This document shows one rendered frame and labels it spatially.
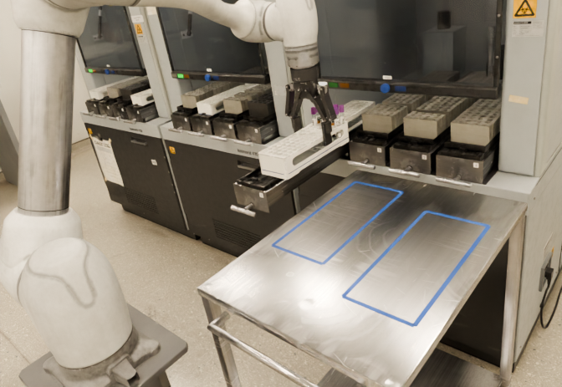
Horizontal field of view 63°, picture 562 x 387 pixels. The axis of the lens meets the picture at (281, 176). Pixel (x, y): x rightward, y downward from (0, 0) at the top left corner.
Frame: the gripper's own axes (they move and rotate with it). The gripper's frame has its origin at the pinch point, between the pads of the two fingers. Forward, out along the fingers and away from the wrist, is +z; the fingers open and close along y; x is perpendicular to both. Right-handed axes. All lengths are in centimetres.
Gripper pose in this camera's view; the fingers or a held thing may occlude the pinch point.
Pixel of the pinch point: (312, 134)
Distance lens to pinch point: 135.2
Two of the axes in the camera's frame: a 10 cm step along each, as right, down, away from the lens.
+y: 7.4, 1.8, -6.5
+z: 1.5, 9.0, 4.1
